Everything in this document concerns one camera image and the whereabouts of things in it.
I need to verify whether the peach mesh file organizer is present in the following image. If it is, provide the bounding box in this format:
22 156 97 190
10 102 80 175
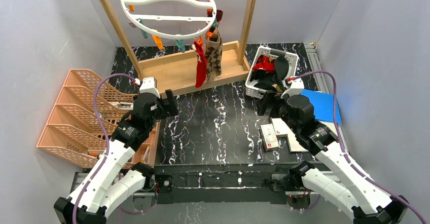
36 69 161 169

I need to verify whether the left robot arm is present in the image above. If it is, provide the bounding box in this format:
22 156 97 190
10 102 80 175
54 90 178 223

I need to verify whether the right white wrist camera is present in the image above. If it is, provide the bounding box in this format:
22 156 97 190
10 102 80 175
281 77 304 99

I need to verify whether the black sock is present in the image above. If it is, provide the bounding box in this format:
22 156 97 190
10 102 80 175
250 57 290 92

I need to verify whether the blue folder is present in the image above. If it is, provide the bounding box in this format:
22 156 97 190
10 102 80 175
300 89 334 123

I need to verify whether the wooden hanger rack frame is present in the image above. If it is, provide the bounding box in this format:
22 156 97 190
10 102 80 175
99 0 256 95

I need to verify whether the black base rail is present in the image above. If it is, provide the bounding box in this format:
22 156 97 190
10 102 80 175
155 162 311 204

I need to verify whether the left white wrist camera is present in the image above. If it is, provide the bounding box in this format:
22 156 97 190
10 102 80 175
139 77 161 98

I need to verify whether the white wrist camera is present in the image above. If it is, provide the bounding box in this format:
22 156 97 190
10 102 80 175
139 77 161 98
281 77 304 99

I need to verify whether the white round clip hanger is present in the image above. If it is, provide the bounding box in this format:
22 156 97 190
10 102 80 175
120 0 218 40

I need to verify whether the red sock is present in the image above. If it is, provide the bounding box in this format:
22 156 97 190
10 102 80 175
192 36 207 88

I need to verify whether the white flat board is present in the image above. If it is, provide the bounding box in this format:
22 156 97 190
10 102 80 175
270 118 338 156

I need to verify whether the white perforated laundry basket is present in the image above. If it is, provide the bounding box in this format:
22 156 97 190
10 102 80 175
245 46 304 99

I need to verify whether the small white red box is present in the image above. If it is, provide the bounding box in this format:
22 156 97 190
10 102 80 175
260 124 279 152

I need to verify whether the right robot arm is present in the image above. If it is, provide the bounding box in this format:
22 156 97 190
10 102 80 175
258 92 407 223

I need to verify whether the brown argyle sock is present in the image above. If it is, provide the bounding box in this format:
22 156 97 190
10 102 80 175
204 28 223 82

